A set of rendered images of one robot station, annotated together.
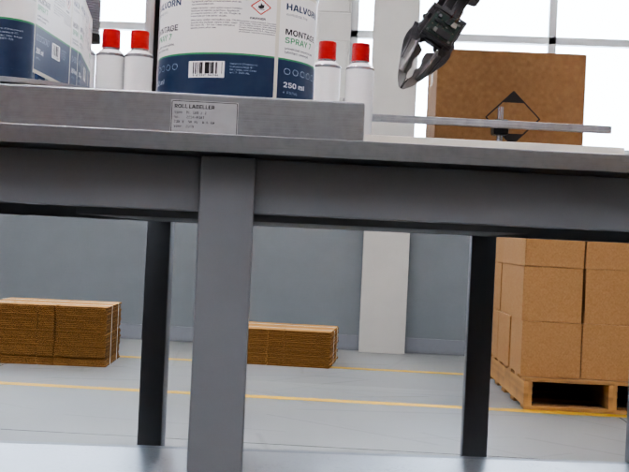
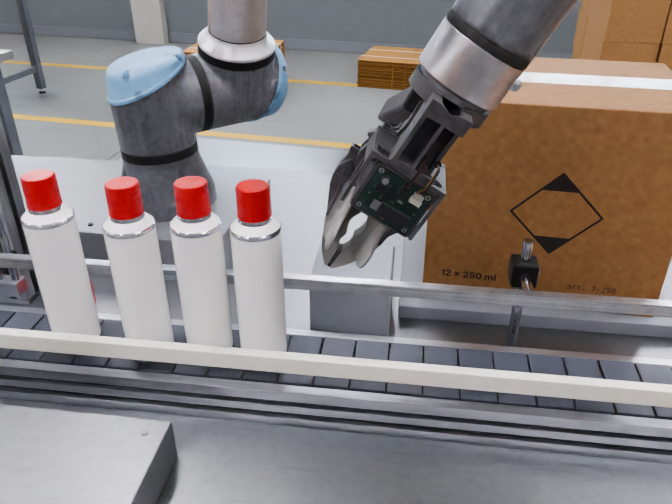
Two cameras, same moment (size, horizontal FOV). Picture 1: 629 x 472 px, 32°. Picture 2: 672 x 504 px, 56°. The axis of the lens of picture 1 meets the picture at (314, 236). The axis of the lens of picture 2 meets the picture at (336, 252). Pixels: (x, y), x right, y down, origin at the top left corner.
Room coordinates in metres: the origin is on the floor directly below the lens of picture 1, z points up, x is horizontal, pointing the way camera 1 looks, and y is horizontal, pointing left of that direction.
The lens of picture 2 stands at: (1.50, -0.26, 1.34)
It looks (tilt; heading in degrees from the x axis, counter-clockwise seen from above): 30 degrees down; 11
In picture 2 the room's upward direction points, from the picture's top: straight up
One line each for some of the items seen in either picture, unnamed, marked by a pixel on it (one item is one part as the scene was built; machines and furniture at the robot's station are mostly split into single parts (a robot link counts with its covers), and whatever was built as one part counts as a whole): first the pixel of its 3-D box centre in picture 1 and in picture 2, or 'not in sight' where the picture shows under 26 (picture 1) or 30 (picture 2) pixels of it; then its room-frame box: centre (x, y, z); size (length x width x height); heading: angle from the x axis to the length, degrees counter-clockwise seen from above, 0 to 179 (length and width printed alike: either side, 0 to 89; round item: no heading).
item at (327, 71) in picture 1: (325, 97); (201, 271); (2.03, -0.01, 0.98); 0.05 x 0.05 x 0.20
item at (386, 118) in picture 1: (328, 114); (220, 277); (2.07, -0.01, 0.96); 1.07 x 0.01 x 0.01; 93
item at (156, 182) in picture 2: not in sight; (164, 172); (2.36, 0.19, 0.94); 0.15 x 0.15 x 0.10
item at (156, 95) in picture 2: not in sight; (155, 98); (2.37, 0.19, 1.06); 0.13 x 0.12 x 0.14; 134
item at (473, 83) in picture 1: (501, 124); (544, 176); (2.36, -0.38, 0.99); 0.30 x 0.24 x 0.27; 89
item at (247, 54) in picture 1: (237, 56); not in sight; (1.43, 0.11, 0.95); 0.20 x 0.20 x 0.14
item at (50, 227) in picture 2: not in sight; (59, 262); (2.02, 0.15, 0.98); 0.05 x 0.05 x 0.20
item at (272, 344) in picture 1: (281, 343); (405, 68); (6.52, 0.17, 0.10); 0.64 x 0.52 x 0.20; 84
